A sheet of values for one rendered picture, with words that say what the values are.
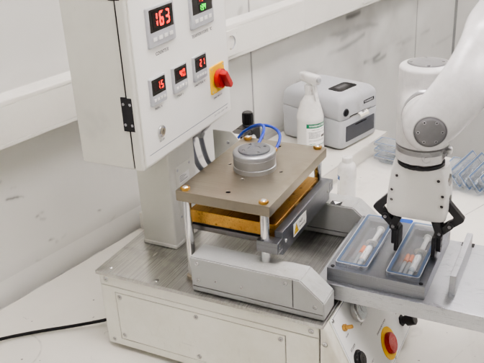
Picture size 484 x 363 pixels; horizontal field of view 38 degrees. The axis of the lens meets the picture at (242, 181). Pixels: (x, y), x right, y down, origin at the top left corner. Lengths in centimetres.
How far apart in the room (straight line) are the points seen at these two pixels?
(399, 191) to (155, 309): 50
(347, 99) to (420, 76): 107
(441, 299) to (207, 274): 40
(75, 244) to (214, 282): 61
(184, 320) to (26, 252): 51
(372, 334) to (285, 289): 22
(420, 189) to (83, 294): 83
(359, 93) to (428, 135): 117
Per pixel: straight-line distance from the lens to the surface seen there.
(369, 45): 284
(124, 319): 141
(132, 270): 136
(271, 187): 122
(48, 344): 152
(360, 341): 129
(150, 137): 121
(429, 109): 103
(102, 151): 125
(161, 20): 121
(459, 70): 103
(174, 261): 137
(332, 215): 141
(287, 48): 233
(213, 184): 124
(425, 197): 118
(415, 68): 110
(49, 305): 164
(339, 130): 215
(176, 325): 134
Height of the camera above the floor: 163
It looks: 25 degrees down
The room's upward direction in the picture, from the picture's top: 3 degrees counter-clockwise
